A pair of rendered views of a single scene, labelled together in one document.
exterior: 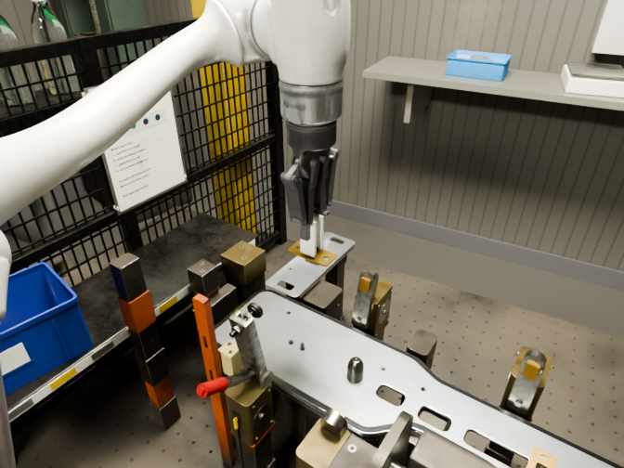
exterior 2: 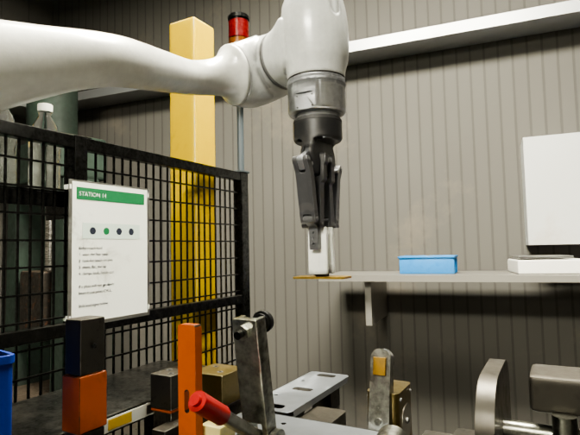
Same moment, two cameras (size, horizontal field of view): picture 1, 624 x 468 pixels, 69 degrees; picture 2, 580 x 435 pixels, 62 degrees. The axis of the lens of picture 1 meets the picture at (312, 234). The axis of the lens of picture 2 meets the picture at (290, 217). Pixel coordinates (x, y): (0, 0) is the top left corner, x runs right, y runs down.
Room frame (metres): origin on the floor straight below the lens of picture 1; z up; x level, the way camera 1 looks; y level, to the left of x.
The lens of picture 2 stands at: (-0.07, 0.12, 1.30)
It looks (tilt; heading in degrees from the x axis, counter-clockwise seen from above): 4 degrees up; 355
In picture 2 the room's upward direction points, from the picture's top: 1 degrees counter-clockwise
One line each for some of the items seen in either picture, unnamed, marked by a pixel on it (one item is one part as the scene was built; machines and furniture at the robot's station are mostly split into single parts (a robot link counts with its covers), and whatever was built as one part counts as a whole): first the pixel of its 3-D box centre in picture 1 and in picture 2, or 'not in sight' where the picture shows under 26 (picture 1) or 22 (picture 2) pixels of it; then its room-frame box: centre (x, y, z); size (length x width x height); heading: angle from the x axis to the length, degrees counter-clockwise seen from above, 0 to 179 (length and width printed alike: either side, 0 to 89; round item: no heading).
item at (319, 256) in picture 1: (311, 251); (322, 274); (0.65, 0.00, 1.26); 0.08 x 0.04 x 0.01; 56
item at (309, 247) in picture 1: (307, 237); (318, 250); (0.64, 0.01, 1.29); 0.03 x 0.01 x 0.07; 56
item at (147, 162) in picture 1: (140, 141); (110, 252); (1.06, 0.42, 1.30); 0.23 x 0.02 x 0.31; 146
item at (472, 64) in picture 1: (477, 64); (428, 263); (2.26, -0.79, 1.21); 0.27 x 0.18 x 0.09; 62
